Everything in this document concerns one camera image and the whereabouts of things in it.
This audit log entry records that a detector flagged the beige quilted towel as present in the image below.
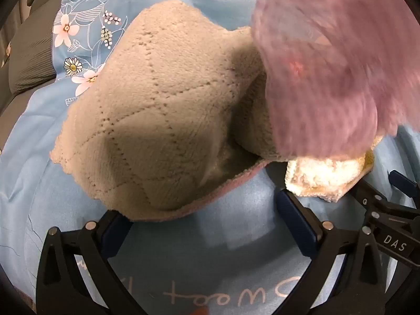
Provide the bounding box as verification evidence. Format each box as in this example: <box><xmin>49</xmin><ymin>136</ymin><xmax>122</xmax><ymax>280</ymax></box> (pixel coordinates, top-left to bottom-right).
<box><xmin>49</xmin><ymin>0</ymin><xmax>296</xmax><ymax>223</ymax></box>

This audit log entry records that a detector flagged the grey sofa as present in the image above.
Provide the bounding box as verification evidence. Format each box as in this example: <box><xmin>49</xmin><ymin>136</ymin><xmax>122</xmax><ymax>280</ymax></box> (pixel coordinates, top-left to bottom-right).
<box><xmin>0</xmin><ymin>0</ymin><xmax>71</xmax><ymax>120</ymax></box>

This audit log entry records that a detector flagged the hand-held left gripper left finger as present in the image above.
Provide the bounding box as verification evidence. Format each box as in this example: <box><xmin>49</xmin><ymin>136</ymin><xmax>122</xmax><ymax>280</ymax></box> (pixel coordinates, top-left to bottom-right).
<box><xmin>36</xmin><ymin>209</ymin><xmax>146</xmax><ymax>315</ymax></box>

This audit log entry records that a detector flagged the grey ribbed blanket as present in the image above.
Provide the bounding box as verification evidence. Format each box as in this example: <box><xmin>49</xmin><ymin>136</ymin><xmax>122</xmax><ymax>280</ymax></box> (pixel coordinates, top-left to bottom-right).
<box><xmin>8</xmin><ymin>0</ymin><xmax>64</xmax><ymax>94</ymax></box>

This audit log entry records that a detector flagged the cream fluffy towel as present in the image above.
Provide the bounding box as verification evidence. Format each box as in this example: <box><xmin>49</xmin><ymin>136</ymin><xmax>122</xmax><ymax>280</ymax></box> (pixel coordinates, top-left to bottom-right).
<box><xmin>286</xmin><ymin>148</ymin><xmax>375</xmax><ymax>203</ymax></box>

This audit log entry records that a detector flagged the blue floral bedsheet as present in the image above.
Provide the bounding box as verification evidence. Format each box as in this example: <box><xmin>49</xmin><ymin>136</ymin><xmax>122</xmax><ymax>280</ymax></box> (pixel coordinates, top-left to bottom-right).
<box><xmin>0</xmin><ymin>0</ymin><xmax>420</xmax><ymax>315</ymax></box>

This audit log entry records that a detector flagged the pink fluffy cloth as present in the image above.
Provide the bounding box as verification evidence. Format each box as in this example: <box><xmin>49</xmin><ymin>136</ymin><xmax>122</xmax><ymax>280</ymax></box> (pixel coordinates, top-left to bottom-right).
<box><xmin>251</xmin><ymin>0</ymin><xmax>420</xmax><ymax>159</ymax></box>

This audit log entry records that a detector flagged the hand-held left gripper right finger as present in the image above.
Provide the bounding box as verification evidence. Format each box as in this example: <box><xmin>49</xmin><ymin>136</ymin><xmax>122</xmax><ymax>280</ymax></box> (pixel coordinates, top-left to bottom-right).
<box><xmin>276</xmin><ymin>189</ymin><xmax>398</xmax><ymax>315</ymax></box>

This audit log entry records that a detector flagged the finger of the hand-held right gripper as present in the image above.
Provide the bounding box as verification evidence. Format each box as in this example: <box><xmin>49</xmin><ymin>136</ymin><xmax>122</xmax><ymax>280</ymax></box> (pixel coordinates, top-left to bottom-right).
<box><xmin>388</xmin><ymin>170</ymin><xmax>420</xmax><ymax>209</ymax></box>
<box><xmin>346</xmin><ymin>179</ymin><xmax>388</xmax><ymax>211</ymax></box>

